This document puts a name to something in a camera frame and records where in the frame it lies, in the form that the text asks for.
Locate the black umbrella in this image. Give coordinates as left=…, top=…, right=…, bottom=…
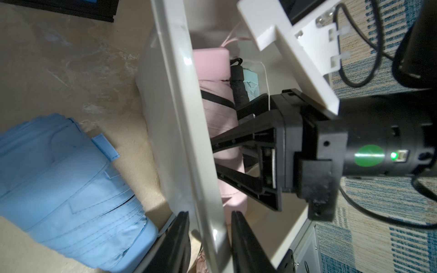
left=229, top=58, right=249, bottom=110

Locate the grey plastic storage box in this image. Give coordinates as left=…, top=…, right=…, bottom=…
left=136, top=1, right=325, bottom=273

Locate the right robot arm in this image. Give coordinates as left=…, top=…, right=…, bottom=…
left=211, top=1, right=437, bottom=221

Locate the blue umbrella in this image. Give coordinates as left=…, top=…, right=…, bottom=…
left=1, top=114, right=158, bottom=273

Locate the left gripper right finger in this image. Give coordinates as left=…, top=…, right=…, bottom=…
left=231, top=211, right=277, bottom=273

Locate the black mesh file holder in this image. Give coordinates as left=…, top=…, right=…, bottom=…
left=1, top=0, right=119, bottom=23

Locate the mint green umbrella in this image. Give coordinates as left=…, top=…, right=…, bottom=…
left=243, top=68, right=260, bottom=101

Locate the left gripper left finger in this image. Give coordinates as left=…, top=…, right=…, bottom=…
left=135, top=212, right=191, bottom=273

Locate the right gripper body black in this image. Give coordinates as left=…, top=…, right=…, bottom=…
left=273, top=89, right=348, bottom=221

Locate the pale pink small umbrella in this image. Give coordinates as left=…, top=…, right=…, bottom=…
left=193, top=47, right=248, bottom=225

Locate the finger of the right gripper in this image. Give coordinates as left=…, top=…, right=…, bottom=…
left=211, top=110, right=285, bottom=153
left=216, top=164, right=282, bottom=211

